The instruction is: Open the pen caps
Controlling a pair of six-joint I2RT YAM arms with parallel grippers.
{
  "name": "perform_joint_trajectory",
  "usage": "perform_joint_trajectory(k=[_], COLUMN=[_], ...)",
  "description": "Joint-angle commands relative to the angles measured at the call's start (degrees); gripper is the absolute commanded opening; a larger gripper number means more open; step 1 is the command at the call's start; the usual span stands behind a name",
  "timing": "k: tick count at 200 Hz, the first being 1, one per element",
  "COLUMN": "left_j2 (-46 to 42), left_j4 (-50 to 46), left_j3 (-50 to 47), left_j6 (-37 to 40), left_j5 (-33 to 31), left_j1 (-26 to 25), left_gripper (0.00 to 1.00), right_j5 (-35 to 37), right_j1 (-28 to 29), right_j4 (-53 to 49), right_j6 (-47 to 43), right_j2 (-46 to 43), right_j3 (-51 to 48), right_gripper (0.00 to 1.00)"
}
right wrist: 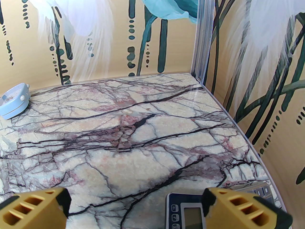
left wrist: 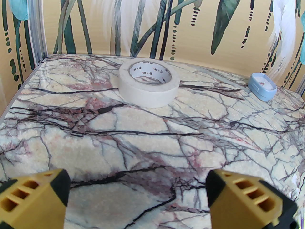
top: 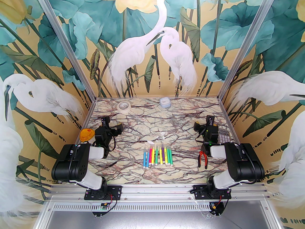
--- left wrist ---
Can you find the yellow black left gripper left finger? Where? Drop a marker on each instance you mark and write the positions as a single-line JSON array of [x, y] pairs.
[[35, 204]]

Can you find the small light blue case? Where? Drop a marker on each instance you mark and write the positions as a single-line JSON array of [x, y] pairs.
[[262, 89]]

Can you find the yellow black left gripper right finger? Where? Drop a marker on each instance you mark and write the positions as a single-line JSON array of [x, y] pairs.
[[233, 206]]

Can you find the aluminium frame post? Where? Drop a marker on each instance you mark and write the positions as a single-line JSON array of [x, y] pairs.
[[35, 32]]

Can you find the beige masking tape roll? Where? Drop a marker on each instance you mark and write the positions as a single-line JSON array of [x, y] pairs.
[[147, 96]]

